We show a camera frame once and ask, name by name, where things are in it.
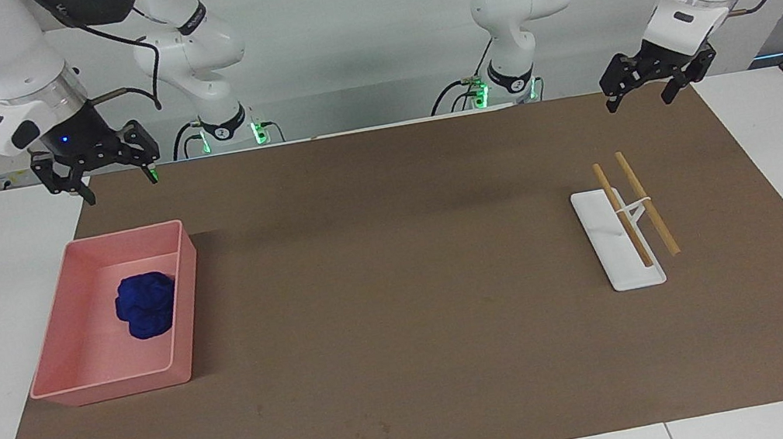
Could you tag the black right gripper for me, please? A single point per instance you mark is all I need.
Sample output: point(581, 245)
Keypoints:
point(76, 140)

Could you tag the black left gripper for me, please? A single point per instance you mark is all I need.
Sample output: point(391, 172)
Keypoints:
point(673, 61)

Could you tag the blue towel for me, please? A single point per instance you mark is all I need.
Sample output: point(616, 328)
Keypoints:
point(146, 305)

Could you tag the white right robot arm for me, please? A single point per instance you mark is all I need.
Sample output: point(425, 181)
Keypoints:
point(11, 52)

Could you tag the wooden rack rod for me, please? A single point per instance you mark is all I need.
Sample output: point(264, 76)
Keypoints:
point(612, 196)
point(654, 217)

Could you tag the white rack with wooden rods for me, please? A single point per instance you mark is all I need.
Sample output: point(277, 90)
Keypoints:
point(623, 265)

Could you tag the pink plastic bin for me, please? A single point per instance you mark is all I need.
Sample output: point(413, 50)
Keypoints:
point(92, 361)

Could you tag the brown table mat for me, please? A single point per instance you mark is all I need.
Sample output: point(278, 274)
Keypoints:
point(410, 287)

